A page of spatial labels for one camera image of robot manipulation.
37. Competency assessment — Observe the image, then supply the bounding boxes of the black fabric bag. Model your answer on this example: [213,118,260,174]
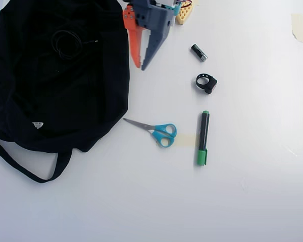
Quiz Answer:
[0,0,131,184]

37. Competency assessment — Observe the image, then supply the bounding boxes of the black braided USB cable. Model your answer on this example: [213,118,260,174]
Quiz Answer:
[51,30,102,61]

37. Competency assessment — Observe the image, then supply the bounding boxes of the grey-blue gripper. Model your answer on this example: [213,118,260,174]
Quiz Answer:
[123,0,173,71]

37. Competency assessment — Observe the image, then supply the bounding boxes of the green and black marker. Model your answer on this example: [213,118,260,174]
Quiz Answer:
[196,110,211,166]

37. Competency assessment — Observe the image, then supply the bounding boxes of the black perforated strap band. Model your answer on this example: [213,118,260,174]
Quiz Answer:
[194,73,218,95]

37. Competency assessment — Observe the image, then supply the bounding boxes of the black cylindrical battery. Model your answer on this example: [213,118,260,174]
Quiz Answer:
[191,43,208,63]

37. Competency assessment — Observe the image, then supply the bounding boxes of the blue-handled scissors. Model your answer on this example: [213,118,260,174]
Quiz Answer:
[123,117,177,149]

